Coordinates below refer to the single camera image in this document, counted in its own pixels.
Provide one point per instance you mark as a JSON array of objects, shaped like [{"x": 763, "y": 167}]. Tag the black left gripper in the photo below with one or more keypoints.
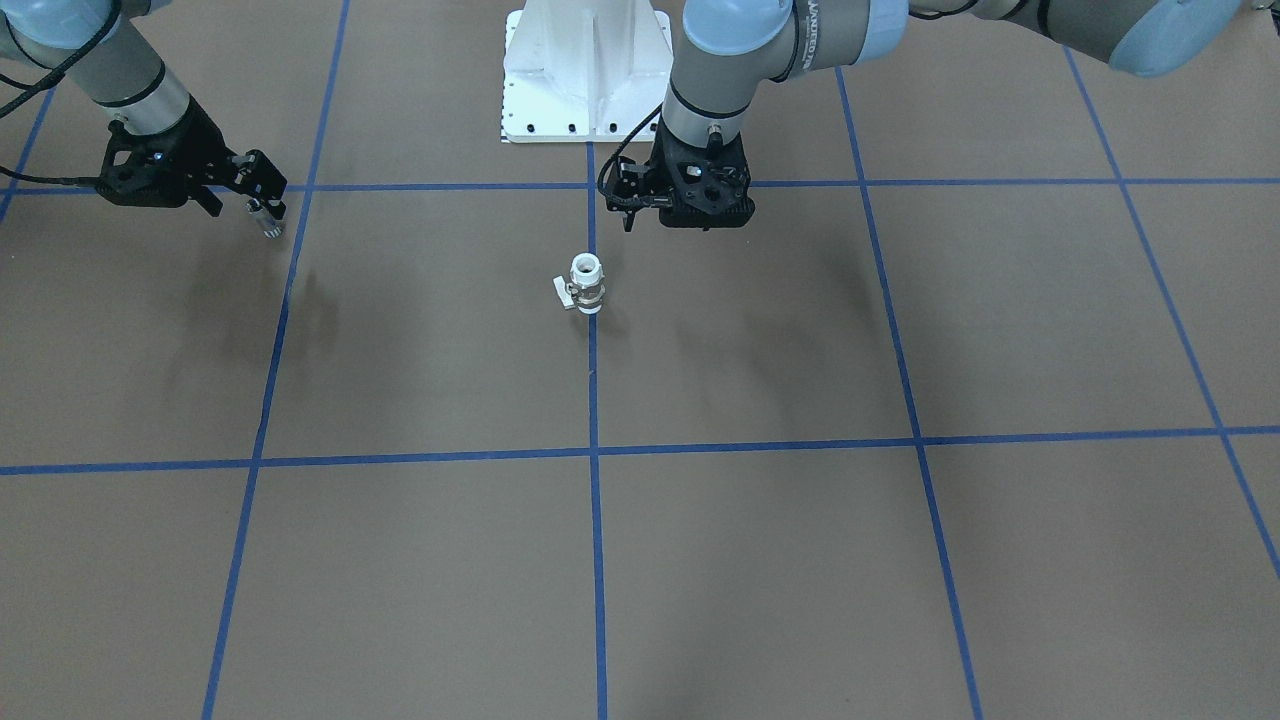
[{"x": 633, "y": 184}]

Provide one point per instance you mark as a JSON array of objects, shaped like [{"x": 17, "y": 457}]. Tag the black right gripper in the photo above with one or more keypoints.
[{"x": 204, "y": 140}]

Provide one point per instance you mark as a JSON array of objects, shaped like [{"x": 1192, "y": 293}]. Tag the small metal pipe fitting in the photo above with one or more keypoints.
[{"x": 269, "y": 214}]

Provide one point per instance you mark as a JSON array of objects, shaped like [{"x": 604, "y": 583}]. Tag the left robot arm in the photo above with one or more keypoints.
[{"x": 728, "y": 48}]

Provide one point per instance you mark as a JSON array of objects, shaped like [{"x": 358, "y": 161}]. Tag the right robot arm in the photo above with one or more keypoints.
[{"x": 95, "y": 45}]

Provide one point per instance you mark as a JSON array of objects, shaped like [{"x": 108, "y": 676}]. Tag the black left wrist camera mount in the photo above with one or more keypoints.
[{"x": 625, "y": 190}]

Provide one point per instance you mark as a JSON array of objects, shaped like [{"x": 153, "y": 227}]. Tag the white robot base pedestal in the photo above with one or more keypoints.
[{"x": 583, "y": 71}]

